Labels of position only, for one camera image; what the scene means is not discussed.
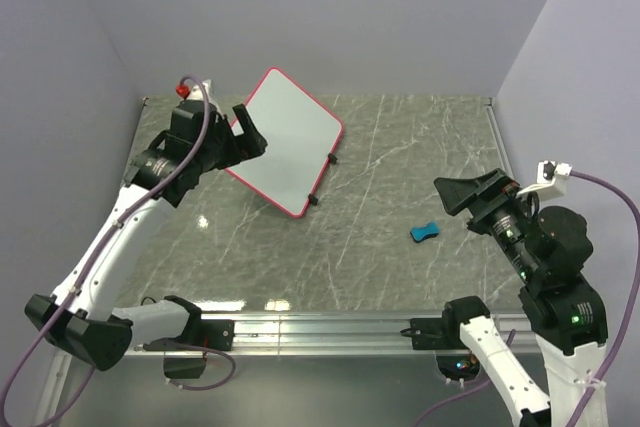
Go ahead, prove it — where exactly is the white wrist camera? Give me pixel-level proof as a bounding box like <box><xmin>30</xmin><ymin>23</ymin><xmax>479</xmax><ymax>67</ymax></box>
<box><xmin>175</xmin><ymin>79</ymin><xmax>219</xmax><ymax>109</ymax></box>
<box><xmin>518</xmin><ymin>160</ymin><xmax>573</xmax><ymax>202</ymax></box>

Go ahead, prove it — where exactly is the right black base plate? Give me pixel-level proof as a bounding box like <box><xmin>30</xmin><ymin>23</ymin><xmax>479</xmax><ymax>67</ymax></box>
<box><xmin>400</xmin><ymin>317</ymin><xmax>466</xmax><ymax>351</ymax></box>

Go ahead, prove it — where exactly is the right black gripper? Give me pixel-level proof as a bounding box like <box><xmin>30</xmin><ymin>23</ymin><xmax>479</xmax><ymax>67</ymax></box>
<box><xmin>433</xmin><ymin>163</ymin><xmax>540</xmax><ymax>277</ymax></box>

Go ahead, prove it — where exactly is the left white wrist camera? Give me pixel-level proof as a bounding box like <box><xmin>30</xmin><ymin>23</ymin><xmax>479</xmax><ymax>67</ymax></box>
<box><xmin>175</xmin><ymin>79</ymin><xmax>219</xmax><ymax>109</ymax></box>

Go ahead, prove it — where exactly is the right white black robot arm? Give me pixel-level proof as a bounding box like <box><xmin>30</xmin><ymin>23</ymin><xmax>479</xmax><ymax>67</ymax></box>
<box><xmin>434</xmin><ymin>161</ymin><xmax>608</xmax><ymax>426</ymax></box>

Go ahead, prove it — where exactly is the aluminium rail right side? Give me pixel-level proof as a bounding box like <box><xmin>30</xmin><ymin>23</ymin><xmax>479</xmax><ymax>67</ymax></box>
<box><xmin>483</xmin><ymin>97</ymin><xmax>513</xmax><ymax>176</ymax></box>

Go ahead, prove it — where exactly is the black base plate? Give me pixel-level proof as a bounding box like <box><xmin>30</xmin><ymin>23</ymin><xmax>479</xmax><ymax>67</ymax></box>
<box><xmin>142</xmin><ymin>319</ymin><xmax>235</xmax><ymax>352</ymax></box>
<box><xmin>400</xmin><ymin>317</ymin><xmax>466</xmax><ymax>351</ymax></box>

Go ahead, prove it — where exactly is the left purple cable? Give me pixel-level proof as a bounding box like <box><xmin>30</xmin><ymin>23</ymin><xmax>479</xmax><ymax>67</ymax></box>
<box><xmin>0</xmin><ymin>75</ymin><xmax>236</xmax><ymax>427</ymax></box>

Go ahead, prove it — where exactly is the pink framed whiteboard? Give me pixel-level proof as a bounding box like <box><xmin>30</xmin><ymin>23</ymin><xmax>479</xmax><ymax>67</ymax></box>
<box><xmin>226</xmin><ymin>67</ymin><xmax>344</xmax><ymax>218</ymax></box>

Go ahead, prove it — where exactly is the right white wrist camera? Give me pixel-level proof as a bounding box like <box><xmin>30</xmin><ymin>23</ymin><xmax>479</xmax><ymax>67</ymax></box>
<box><xmin>518</xmin><ymin>160</ymin><xmax>573</xmax><ymax>202</ymax></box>

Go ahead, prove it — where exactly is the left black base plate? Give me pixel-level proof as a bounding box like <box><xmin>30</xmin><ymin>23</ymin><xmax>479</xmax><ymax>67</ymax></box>
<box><xmin>142</xmin><ymin>319</ymin><xmax>235</xmax><ymax>352</ymax></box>

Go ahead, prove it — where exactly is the aluminium mounting rail front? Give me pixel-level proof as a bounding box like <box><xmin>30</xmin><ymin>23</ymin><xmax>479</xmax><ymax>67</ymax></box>
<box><xmin>114</xmin><ymin>310</ymin><xmax>551</xmax><ymax>359</ymax></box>

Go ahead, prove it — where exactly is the blue whiteboard eraser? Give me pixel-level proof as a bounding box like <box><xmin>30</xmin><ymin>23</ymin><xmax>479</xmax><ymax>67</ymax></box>
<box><xmin>410</xmin><ymin>222</ymin><xmax>440</xmax><ymax>243</ymax></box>

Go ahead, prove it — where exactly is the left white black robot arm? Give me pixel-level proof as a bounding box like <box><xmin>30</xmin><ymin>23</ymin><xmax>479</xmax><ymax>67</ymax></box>
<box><xmin>25</xmin><ymin>100</ymin><xmax>267</xmax><ymax>371</ymax></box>

